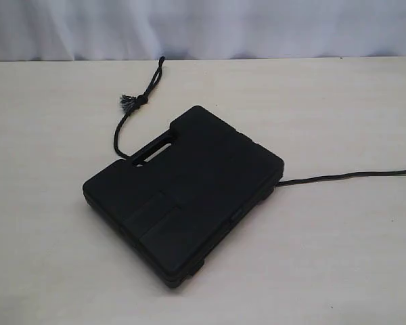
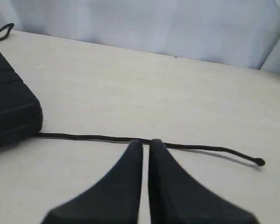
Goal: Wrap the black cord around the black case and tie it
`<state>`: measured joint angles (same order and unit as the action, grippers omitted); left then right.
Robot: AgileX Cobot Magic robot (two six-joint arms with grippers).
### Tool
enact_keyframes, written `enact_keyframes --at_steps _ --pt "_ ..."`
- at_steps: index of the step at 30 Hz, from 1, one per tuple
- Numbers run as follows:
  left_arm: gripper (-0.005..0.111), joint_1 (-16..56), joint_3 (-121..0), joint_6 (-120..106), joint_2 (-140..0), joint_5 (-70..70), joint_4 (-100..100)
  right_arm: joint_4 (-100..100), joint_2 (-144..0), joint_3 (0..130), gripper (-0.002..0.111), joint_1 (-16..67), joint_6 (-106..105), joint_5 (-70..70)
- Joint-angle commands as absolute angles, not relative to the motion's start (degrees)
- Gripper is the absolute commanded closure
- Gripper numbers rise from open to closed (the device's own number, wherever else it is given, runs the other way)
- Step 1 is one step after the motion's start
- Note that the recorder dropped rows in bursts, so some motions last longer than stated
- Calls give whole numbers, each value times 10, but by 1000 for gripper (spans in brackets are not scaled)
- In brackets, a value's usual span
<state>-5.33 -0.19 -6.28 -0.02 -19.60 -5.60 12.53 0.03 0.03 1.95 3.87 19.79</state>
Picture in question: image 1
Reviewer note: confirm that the black plastic carrying case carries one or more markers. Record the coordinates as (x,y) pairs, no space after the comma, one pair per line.
(175,199)

